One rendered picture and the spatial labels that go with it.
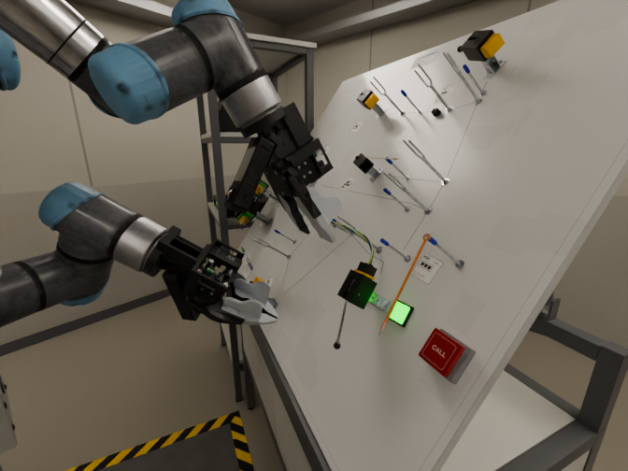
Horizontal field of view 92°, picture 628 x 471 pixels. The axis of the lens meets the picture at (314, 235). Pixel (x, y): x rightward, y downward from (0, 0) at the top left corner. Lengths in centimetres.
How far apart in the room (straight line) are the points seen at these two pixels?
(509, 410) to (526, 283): 48
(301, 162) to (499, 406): 75
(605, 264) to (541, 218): 224
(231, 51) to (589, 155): 52
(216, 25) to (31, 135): 245
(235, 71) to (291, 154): 12
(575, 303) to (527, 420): 201
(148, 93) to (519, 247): 53
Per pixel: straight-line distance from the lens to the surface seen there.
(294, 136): 47
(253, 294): 52
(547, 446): 91
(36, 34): 52
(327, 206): 47
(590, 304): 289
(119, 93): 39
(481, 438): 86
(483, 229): 59
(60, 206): 52
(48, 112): 286
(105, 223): 50
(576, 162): 61
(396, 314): 59
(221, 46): 44
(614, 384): 93
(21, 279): 54
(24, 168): 283
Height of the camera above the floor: 140
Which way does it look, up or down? 17 degrees down
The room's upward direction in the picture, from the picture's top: straight up
